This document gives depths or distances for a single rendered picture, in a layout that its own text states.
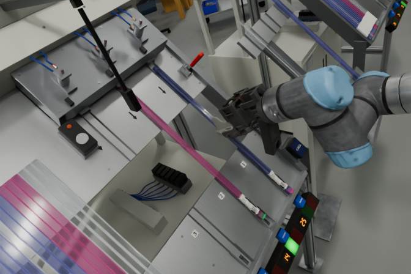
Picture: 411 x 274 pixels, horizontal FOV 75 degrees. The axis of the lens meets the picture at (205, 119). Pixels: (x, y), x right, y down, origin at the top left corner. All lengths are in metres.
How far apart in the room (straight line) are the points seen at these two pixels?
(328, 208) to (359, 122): 1.10
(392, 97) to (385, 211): 1.11
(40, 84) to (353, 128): 0.61
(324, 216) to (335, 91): 1.17
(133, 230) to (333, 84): 0.80
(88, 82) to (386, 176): 1.57
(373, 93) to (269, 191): 0.35
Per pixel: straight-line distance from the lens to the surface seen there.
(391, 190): 1.74
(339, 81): 0.49
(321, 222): 1.57
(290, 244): 0.80
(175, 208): 0.99
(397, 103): 0.60
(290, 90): 0.51
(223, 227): 0.69
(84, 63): 0.67
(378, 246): 1.56
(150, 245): 0.96
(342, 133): 0.52
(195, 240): 0.66
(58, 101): 0.63
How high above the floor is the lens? 1.38
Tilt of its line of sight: 36 degrees down
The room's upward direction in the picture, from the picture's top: 21 degrees counter-clockwise
